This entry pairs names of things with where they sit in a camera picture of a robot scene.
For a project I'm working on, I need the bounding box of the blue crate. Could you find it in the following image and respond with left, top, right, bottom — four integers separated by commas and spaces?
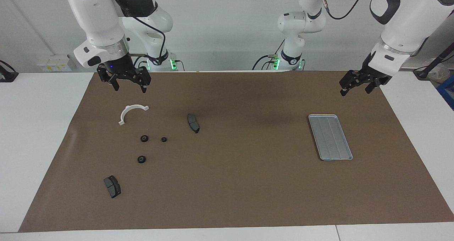
436, 74, 454, 111

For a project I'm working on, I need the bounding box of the black stand pole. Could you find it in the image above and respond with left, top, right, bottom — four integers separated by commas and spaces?
413, 43, 454, 80

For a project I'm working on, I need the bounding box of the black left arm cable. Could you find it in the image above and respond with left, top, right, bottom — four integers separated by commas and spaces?
319, 0, 369, 21

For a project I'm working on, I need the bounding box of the clear plastic bag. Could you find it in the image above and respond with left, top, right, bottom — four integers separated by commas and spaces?
427, 58, 451, 83

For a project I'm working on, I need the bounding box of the white curved plastic bracket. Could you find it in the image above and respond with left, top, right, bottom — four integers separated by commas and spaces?
118, 104, 150, 126

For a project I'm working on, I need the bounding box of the silver metal tray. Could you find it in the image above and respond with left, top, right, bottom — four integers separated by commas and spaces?
308, 114, 354, 161

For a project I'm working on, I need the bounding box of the white wall socket box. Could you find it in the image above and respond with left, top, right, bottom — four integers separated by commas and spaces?
37, 54, 72, 72

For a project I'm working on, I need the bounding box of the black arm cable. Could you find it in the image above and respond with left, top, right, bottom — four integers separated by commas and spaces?
319, 0, 369, 21
111, 0, 167, 66

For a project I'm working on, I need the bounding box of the dark grey brake pad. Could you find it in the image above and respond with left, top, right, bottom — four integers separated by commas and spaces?
187, 113, 200, 134
103, 175, 122, 199

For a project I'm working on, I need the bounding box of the brown table mat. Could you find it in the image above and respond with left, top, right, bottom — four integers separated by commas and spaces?
18, 71, 454, 233

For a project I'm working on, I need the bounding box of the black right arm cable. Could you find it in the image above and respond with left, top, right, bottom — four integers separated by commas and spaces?
111, 0, 167, 66

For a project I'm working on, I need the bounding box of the black left base cable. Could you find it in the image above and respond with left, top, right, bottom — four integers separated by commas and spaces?
252, 39, 286, 71

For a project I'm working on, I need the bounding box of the black clamp mount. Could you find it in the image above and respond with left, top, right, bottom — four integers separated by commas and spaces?
0, 60, 19, 83

